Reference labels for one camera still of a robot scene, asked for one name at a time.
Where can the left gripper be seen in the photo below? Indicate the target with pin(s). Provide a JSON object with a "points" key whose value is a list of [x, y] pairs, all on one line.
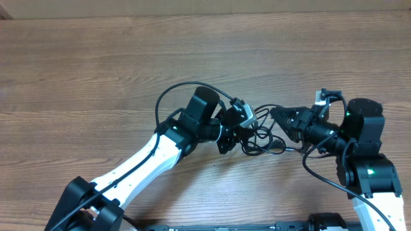
{"points": [[230, 138]]}

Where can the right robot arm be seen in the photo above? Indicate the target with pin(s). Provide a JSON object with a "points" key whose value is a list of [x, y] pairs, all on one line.
{"points": [[350, 131]]}

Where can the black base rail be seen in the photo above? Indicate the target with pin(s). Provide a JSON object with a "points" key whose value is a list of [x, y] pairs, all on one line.
{"points": [[325, 221]]}

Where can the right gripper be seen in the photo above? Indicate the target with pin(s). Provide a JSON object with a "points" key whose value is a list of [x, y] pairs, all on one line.
{"points": [[297, 129]]}

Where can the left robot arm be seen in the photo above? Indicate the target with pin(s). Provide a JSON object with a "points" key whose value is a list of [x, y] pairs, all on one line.
{"points": [[101, 203]]}

